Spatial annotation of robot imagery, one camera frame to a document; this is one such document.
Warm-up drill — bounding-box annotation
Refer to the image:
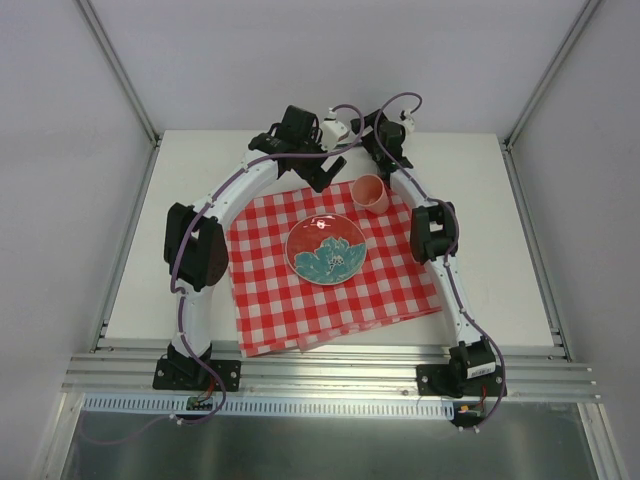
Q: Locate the red white checkered cloth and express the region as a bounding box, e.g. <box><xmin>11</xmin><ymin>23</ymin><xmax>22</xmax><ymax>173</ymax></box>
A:
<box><xmin>227</xmin><ymin>182</ymin><xmax>440</xmax><ymax>357</ymax></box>

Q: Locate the salmon pink plastic cup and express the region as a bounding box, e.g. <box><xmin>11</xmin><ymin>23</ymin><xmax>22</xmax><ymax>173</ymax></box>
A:
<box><xmin>351</xmin><ymin>174</ymin><xmax>389</xmax><ymax>215</ymax></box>

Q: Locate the aluminium frame post right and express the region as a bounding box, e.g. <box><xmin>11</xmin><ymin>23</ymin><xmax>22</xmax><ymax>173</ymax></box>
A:
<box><xmin>502</xmin><ymin>0</ymin><xmax>604</xmax><ymax>151</ymax></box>

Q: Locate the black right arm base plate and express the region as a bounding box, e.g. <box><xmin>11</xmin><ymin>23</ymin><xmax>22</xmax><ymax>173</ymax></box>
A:
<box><xmin>415</xmin><ymin>364</ymin><xmax>506</xmax><ymax>399</ymax></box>

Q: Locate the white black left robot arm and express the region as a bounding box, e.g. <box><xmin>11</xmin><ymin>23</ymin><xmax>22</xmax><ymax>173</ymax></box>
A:
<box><xmin>163</xmin><ymin>104</ymin><xmax>349</xmax><ymax>388</ymax></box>

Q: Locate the aluminium front rail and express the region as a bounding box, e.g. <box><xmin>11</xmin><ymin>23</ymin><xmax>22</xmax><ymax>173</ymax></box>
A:
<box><xmin>62</xmin><ymin>339</ymin><xmax>603</xmax><ymax>403</ymax></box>

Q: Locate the aluminium frame post left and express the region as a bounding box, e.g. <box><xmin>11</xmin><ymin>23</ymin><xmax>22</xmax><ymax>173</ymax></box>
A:
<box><xmin>74</xmin><ymin>0</ymin><xmax>162</xmax><ymax>149</ymax></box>

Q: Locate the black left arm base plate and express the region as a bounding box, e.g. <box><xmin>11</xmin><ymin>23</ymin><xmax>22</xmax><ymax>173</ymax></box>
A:
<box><xmin>152</xmin><ymin>358</ymin><xmax>242</xmax><ymax>392</ymax></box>

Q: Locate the aluminium frame post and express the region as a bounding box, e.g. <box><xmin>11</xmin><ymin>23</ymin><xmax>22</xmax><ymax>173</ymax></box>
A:
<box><xmin>74</xmin><ymin>0</ymin><xmax>162</xmax><ymax>149</ymax></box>
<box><xmin>502</xmin><ymin>0</ymin><xmax>604</xmax><ymax>151</ymax></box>

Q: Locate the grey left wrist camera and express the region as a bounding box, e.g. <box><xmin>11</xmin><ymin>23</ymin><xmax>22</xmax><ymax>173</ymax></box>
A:
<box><xmin>319</xmin><ymin>118</ymin><xmax>350</xmax><ymax>151</ymax></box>

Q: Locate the white slotted cable duct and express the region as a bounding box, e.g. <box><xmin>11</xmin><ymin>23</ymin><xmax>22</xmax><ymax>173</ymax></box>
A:
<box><xmin>82</xmin><ymin>394</ymin><xmax>454</xmax><ymax>421</ymax></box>

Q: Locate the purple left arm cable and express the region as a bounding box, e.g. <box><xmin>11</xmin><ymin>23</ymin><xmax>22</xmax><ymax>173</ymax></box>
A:
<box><xmin>79</xmin><ymin>103</ymin><xmax>364</xmax><ymax>446</ymax></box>

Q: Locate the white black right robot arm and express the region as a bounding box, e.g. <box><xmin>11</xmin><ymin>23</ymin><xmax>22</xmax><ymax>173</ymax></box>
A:
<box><xmin>363</xmin><ymin>109</ymin><xmax>504</xmax><ymax>395</ymax></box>

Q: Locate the red teal ceramic plate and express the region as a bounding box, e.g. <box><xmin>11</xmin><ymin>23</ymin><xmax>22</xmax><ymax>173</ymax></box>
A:
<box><xmin>285</xmin><ymin>213</ymin><xmax>367</xmax><ymax>286</ymax></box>

